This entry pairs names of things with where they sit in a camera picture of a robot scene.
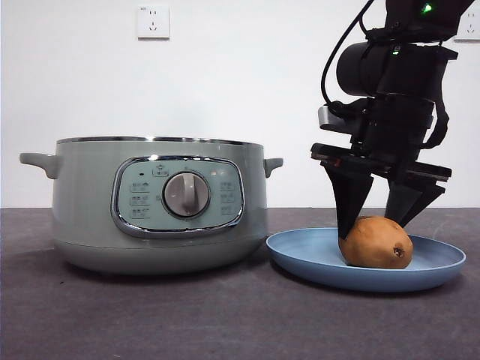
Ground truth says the brown potato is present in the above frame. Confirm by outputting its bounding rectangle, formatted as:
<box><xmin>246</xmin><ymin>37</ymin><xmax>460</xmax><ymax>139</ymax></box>
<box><xmin>339</xmin><ymin>215</ymin><xmax>414</xmax><ymax>270</ymax></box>

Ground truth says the blue round plate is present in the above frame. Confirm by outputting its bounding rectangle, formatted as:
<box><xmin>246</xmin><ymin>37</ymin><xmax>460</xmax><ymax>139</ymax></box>
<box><xmin>265</xmin><ymin>227</ymin><xmax>467</xmax><ymax>293</ymax></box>

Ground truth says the pale green electric steamer pot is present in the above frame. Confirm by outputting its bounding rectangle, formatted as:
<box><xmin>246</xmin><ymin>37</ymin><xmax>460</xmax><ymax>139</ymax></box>
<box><xmin>19</xmin><ymin>136</ymin><xmax>284</xmax><ymax>277</ymax></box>

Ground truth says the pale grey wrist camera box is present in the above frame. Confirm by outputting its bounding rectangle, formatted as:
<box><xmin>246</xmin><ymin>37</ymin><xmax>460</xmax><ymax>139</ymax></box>
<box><xmin>317</xmin><ymin>104</ymin><xmax>356</xmax><ymax>134</ymax></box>

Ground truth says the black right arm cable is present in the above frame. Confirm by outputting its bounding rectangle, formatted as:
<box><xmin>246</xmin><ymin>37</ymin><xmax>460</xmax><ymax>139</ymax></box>
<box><xmin>319</xmin><ymin>0</ymin><xmax>377</xmax><ymax>113</ymax></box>

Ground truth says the white wall socket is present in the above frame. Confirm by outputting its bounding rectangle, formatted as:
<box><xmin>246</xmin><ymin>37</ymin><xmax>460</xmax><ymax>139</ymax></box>
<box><xmin>454</xmin><ymin>10</ymin><xmax>480</xmax><ymax>43</ymax></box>
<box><xmin>136</xmin><ymin>6</ymin><xmax>170</xmax><ymax>41</ymax></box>

